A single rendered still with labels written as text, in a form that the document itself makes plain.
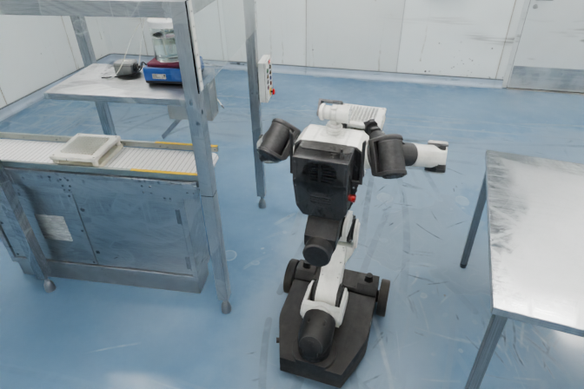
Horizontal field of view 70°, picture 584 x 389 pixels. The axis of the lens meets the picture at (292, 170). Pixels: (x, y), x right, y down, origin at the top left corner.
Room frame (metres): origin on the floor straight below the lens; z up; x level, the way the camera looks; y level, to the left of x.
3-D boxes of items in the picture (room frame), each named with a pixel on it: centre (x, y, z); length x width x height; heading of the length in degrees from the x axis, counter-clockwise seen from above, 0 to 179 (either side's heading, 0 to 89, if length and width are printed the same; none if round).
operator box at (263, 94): (2.58, 0.16, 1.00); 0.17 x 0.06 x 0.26; 171
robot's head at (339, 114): (1.41, -0.17, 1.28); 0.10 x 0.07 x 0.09; 71
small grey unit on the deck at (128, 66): (1.86, 0.74, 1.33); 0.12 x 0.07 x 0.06; 81
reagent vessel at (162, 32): (1.81, 0.51, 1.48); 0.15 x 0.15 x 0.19
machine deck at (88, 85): (1.79, 0.70, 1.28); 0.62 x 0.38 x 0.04; 81
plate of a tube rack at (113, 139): (1.86, 1.04, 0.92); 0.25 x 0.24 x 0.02; 170
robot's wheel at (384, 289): (1.56, -0.49, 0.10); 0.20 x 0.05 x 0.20; 161
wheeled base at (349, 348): (1.42, -0.16, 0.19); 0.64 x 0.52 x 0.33; 161
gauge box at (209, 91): (1.90, 0.48, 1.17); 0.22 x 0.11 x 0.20; 81
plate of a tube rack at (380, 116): (2.00, -0.36, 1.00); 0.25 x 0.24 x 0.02; 71
